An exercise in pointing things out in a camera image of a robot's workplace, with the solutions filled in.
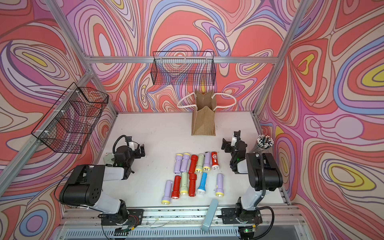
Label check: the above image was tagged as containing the red white flashlight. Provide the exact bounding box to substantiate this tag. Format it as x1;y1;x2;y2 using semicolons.
211;152;220;170

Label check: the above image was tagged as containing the purple flashlight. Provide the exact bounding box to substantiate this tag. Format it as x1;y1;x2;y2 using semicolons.
174;154;183;174
181;153;191;173
162;180;173;205
203;152;212;172
215;173;224;197

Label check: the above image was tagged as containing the burlap tote bag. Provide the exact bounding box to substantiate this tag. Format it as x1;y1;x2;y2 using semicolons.
177;91;237;136

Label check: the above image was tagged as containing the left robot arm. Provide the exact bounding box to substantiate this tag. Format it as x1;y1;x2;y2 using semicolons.
58;135;146;226

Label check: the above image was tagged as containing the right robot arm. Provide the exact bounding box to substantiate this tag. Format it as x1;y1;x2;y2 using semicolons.
218;131;283;226

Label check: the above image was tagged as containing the cup of pens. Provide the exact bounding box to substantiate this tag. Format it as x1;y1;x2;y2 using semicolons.
252;135;275;153

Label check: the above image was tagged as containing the small green white device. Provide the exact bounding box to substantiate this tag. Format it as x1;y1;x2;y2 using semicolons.
103;153;115;167

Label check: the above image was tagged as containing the green flashlight top row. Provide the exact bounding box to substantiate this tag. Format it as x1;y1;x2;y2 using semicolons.
195;154;205;173

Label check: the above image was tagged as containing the green flashlight row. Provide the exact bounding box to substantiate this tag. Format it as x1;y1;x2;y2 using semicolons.
180;172;189;195
195;154;205;173

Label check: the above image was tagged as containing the red flashlight top row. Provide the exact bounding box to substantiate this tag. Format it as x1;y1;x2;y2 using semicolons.
188;155;198;175

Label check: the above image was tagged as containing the red flashlight bottom middle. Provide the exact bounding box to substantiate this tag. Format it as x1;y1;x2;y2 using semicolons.
189;173;197;197

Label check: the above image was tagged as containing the red flashlight bottom left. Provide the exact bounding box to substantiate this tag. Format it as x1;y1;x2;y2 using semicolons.
171;175;182;199

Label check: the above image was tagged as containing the blue flashlight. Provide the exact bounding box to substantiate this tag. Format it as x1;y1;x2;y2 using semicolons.
197;172;208;194

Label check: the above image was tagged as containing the green flashlight bottom row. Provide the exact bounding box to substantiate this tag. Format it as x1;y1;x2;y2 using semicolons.
180;172;189;195

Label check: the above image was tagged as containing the grey blue bar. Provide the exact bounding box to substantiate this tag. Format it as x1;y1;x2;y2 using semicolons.
201;199;219;233

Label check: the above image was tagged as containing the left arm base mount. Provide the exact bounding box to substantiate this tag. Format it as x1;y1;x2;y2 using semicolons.
98;209;144;227

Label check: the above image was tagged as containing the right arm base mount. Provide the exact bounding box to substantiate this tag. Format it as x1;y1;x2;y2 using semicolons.
218;207;263;226

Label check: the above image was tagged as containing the left wire basket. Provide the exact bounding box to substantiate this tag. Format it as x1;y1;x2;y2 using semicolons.
31;83;109;154

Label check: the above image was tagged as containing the wire basket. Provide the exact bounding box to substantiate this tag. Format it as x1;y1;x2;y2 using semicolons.
31;83;109;154
151;50;216;87

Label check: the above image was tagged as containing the back wire basket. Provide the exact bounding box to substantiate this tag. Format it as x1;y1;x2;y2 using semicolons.
151;50;216;87

